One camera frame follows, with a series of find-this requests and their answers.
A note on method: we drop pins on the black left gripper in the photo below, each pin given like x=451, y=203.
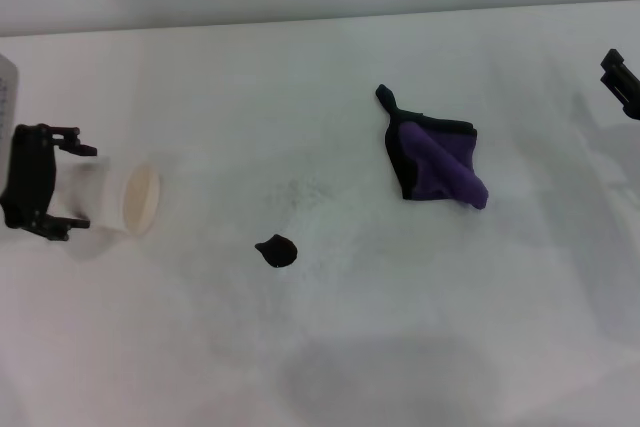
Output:
x=30, y=177

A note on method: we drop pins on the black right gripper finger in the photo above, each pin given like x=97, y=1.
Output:
x=622, y=79

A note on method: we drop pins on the white paper cup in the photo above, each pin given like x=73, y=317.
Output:
x=130, y=194

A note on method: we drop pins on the purple rag with black trim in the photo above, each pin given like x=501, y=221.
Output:
x=440, y=167

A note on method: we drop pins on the black water stain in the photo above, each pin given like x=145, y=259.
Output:
x=278, y=251

